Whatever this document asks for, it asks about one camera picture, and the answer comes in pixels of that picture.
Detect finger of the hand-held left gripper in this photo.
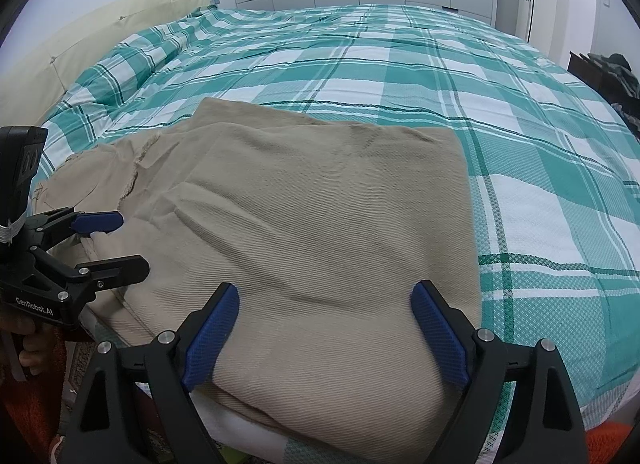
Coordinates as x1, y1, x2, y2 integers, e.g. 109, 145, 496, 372
62, 254, 151, 291
30, 209, 125, 246

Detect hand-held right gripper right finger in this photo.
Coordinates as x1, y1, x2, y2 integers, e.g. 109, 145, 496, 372
410, 280, 588, 464

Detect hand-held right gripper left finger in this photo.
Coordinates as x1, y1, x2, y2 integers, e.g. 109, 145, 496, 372
60, 281, 241, 464

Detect beige pants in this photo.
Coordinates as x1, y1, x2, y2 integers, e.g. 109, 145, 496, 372
37, 98, 483, 445

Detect person's left hand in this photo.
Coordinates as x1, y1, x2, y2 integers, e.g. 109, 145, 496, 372
0, 316, 63, 381

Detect orange fluffy rug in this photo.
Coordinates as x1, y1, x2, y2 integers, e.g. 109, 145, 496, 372
0, 339, 632, 464

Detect green plaid duvet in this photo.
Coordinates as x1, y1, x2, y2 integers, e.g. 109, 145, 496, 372
30, 4, 640, 464

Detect dark wooden cabinet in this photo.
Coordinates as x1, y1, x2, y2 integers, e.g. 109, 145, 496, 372
567, 51, 616, 106

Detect pile of clothes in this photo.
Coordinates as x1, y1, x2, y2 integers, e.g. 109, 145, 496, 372
587, 53, 640, 145

